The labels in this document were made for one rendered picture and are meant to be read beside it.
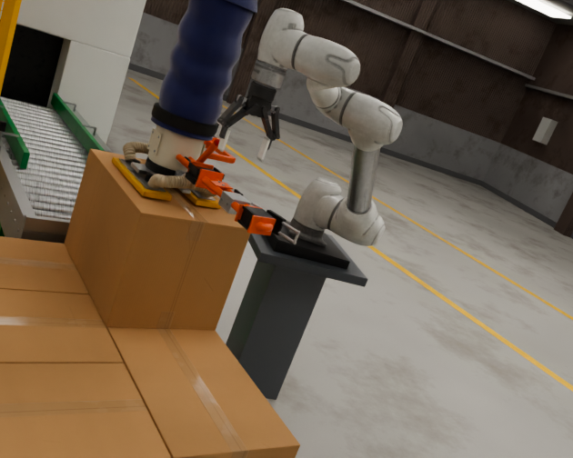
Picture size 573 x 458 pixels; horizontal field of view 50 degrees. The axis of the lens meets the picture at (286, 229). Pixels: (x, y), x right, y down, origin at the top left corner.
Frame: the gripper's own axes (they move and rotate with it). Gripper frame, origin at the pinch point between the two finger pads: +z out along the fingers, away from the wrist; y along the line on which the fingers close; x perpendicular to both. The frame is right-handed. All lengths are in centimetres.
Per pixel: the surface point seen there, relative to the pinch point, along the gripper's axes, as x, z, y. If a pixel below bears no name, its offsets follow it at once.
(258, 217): 23.7, 11.2, 2.5
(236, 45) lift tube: -32.3, -26.5, -4.3
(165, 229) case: -10.1, 31.6, 10.4
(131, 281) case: -10, 50, 16
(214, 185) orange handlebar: -3.3, 12.9, 3.1
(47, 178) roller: -144, 67, 12
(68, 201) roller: -117, 67, 8
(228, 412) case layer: 33, 67, -4
